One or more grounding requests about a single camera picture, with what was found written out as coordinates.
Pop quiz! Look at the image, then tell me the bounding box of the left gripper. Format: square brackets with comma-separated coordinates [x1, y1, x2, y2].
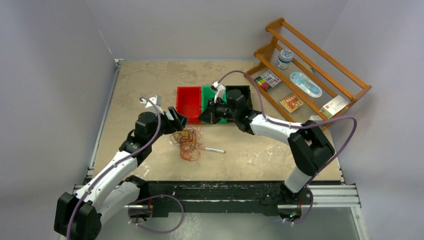
[148, 106, 188, 145]

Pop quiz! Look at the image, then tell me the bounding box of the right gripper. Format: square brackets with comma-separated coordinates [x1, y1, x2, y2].
[197, 98, 238, 126]

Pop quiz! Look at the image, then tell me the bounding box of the cable bundle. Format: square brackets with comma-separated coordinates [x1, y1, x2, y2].
[169, 125, 204, 163]

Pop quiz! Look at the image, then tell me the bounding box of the red plastic bin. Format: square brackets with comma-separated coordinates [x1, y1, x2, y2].
[176, 86, 202, 125]

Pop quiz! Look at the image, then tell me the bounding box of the green plastic bin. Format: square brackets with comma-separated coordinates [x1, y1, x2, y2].
[201, 85, 215, 113]

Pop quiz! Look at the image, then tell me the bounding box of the black plastic bin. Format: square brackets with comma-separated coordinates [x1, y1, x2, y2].
[225, 85, 253, 109]

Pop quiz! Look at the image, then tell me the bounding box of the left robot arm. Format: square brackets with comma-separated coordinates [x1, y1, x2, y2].
[53, 107, 189, 240]

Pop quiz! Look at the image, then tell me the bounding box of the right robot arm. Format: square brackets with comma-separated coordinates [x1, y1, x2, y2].
[198, 89, 335, 204]

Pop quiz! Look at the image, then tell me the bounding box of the orange white marker pen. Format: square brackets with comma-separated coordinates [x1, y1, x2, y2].
[199, 146, 226, 154]

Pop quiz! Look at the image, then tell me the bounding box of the marker pen pack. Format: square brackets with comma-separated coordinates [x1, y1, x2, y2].
[254, 70, 282, 92]

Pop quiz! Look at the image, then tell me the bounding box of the orange spiral notebook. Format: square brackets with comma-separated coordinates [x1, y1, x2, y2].
[279, 93, 304, 113]

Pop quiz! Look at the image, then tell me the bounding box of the wooden shelf rack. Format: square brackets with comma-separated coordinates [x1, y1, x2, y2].
[247, 18, 372, 122]

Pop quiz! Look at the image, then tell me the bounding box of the white round jar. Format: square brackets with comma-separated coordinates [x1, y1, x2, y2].
[276, 49, 294, 70]

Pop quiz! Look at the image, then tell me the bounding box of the blue blister pack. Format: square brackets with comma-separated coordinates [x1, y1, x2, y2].
[289, 72, 323, 98]

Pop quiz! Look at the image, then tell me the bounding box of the white stapler on shelf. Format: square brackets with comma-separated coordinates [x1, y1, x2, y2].
[308, 115, 324, 123]

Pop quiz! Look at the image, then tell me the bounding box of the white red box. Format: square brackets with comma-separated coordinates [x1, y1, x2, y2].
[320, 95, 348, 119]

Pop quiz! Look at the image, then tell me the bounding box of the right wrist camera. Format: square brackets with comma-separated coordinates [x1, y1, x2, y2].
[210, 81, 226, 103]

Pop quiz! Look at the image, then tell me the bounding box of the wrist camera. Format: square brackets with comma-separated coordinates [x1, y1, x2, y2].
[210, 81, 226, 103]
[139, 95, 164, 115]

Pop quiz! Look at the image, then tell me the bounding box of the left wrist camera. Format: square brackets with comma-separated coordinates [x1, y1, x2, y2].
[139, 95, 164, 115]

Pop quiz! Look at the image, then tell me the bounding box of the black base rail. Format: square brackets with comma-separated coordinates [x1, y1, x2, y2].
[121, 176, 314, 220]

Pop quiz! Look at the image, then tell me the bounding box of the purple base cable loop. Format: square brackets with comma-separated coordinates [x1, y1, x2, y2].
[127, 193, 185, 235]

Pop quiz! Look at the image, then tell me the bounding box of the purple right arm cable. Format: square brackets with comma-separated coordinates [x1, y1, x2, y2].
[216, 70, 358, 186]

